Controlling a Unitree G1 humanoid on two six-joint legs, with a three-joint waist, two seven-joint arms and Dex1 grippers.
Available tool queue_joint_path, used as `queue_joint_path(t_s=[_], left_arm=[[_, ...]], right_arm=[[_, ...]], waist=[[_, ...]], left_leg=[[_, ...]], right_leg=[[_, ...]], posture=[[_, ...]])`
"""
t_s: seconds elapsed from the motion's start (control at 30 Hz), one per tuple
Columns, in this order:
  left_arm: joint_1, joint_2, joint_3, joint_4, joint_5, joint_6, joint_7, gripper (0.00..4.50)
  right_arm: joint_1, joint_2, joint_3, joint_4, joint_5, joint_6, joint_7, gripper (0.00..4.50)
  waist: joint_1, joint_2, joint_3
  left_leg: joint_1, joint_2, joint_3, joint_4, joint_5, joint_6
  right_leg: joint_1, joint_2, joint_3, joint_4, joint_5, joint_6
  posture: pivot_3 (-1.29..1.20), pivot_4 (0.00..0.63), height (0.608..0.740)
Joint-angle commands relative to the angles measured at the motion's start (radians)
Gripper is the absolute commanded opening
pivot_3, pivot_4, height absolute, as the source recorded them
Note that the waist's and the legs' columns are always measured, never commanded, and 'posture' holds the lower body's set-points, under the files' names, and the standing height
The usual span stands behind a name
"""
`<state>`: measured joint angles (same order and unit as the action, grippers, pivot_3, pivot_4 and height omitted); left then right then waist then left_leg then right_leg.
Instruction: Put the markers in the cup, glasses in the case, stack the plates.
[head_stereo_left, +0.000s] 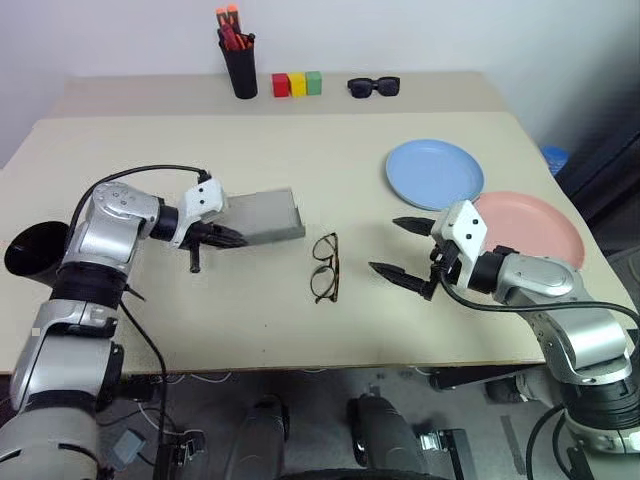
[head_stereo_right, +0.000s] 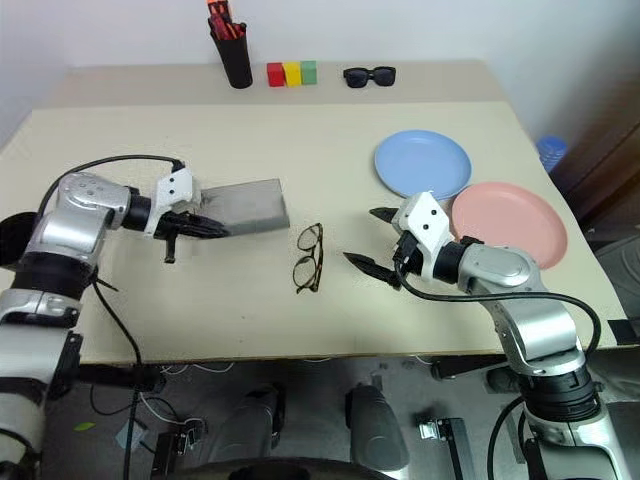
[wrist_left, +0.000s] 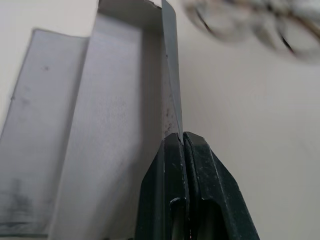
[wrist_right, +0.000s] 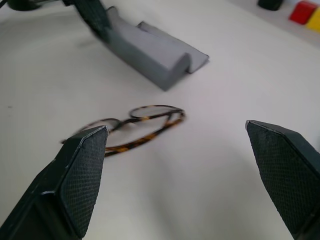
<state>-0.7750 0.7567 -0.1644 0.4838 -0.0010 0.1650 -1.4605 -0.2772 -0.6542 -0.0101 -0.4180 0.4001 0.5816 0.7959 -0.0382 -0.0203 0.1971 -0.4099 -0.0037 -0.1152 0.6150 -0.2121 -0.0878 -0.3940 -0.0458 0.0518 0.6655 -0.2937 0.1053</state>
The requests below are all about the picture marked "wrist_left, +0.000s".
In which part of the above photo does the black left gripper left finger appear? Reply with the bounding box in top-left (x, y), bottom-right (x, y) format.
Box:
top-left (135, 132), bottom-right (192, 240)

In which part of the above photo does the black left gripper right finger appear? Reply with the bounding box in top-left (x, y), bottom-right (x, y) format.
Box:
top-left (183, 131), bottom-right (258, 240)

